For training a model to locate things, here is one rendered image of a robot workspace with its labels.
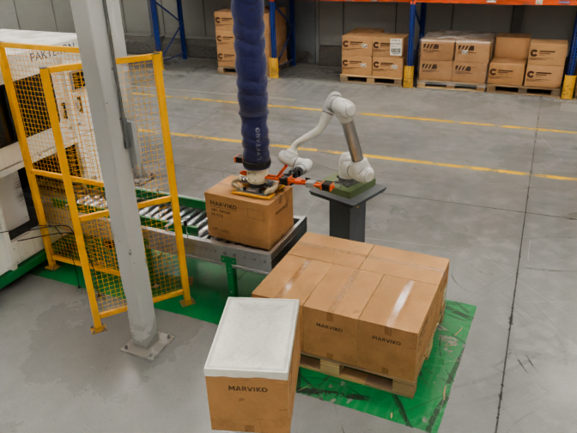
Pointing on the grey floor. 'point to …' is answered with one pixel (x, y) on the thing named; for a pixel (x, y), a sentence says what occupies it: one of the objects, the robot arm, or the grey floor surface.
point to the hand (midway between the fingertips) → (288, 179)
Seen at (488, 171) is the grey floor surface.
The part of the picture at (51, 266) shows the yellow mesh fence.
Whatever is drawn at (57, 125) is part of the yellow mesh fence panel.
